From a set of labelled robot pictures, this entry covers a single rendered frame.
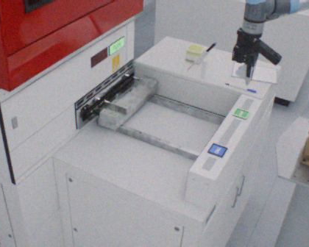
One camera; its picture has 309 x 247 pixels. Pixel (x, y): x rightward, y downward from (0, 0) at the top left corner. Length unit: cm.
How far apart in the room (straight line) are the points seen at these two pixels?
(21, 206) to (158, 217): 51
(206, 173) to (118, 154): 41
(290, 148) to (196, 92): 47
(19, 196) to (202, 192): 66
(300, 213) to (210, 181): 68
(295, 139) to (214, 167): 56
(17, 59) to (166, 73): 86
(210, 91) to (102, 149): 54
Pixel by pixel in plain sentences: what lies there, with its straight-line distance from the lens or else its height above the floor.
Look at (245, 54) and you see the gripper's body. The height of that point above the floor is 123.
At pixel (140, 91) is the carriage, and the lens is 187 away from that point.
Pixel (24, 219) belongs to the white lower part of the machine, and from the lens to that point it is 165.
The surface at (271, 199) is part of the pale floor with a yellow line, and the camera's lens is 272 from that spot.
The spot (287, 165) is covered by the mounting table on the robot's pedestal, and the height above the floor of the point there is 82.
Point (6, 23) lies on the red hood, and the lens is 116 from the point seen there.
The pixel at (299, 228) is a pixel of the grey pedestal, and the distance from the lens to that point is 198.
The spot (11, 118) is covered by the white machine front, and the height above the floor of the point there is 110.
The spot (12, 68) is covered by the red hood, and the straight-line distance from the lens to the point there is 122.
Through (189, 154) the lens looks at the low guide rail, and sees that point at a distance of 159.
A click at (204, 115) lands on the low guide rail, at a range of 181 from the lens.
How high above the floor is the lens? 185
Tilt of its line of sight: 32 degrees down
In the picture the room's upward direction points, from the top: straight up
